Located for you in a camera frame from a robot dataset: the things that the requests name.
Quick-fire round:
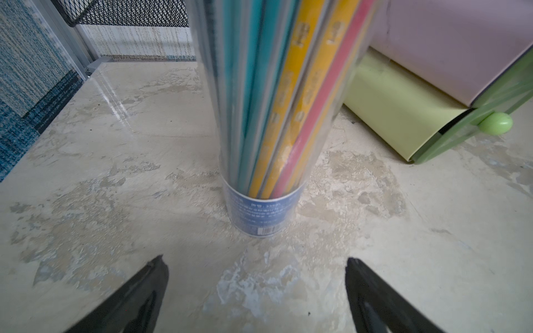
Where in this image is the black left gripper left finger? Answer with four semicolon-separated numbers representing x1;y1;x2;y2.
67;255;169;332

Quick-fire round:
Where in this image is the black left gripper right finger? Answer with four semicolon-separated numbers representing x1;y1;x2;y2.
345;258;443;332

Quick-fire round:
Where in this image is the green drawer cabinet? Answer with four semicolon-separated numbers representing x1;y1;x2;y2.
344;1;532;165

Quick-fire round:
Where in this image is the clear pencil tub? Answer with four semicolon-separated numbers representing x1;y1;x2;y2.
186;1;381;237

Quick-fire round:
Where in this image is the black wire shelf rack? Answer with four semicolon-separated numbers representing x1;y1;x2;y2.
51;0;189;28

